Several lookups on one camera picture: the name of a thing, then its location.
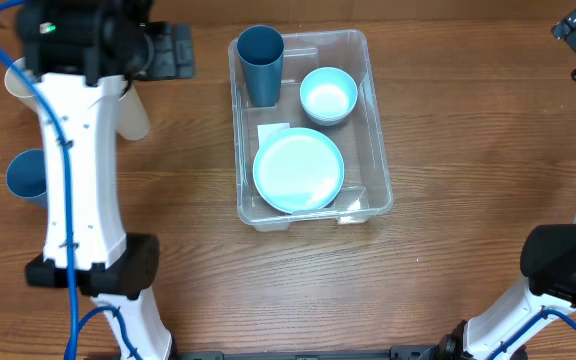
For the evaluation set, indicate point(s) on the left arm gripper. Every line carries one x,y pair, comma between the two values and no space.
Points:
162,67

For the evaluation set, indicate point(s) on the cream cup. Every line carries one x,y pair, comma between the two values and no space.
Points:
16,87
133,121

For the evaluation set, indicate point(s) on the blue cup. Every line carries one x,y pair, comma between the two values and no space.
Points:
260,49
26,177

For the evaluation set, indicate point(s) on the light blue bowl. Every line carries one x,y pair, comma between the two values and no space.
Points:
328,95

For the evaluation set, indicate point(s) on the light blue plate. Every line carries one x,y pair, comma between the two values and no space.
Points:
298,169

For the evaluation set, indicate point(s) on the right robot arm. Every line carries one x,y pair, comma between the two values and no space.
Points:
544,292

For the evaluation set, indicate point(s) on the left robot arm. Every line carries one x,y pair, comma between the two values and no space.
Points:
80,60

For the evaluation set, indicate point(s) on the white label in bin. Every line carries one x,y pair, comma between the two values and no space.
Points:
266,131

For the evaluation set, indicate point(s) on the clear plastic storage bin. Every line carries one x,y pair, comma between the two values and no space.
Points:
366,191

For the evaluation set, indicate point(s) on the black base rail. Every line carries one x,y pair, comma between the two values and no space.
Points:
407,352

